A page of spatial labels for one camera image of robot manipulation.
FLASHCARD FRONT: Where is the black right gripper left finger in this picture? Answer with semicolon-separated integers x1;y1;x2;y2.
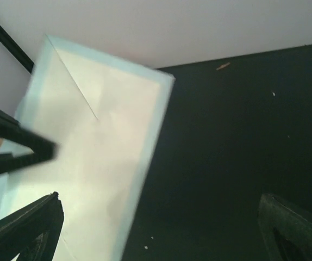
0;192;64;260

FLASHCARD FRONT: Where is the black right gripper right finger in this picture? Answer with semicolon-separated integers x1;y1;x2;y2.
257;194;312;260

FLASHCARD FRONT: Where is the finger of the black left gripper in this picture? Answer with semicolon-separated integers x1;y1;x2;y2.
0;152;53;175
0;110;57;160

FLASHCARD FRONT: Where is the light blue paper bag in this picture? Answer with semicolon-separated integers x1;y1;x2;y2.
0;36;174;260

